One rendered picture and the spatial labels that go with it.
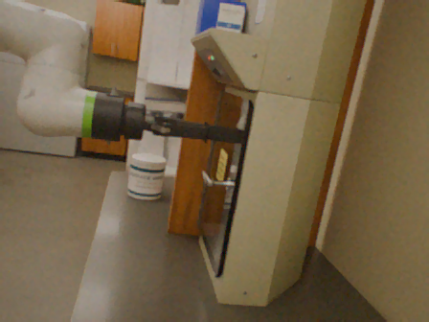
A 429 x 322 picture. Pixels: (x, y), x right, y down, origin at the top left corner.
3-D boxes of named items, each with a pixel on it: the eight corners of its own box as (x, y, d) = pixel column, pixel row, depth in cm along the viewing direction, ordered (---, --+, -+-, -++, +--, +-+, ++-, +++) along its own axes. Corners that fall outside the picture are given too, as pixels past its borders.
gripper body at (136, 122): (125, 103, 76) (174, 110, 78) (127, 99, 84) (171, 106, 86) (121, 142, 78) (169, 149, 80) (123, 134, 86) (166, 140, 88)
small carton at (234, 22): (239, 39, 89) (245, 11, 88) (238, 36, 84) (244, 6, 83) (217, 35, 90) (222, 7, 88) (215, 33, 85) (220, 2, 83)
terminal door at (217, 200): (200, 227, 118) (224, 90, 110) (219, 281, 89) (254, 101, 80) (197, 226, 118) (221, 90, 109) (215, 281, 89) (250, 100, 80)
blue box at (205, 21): (231, 44, 106) (237, 8, 104) (240, 42, 97) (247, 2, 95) (193, 37, 104) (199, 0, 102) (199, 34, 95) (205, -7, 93)
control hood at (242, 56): (226, 83, 110) (232, 45, 108) (259, 91, 79) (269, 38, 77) (184, 76, 108) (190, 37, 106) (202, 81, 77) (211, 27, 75)
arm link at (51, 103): (20, 135, 82) (4, 128, 71) (29, 74, 83) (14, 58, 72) (93, 145, 85) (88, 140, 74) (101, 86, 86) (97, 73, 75)
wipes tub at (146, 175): (160, 191, 162) (165, 155, 159) (162, 202, 150) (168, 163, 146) (127, 188, 159) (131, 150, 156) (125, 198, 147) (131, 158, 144)
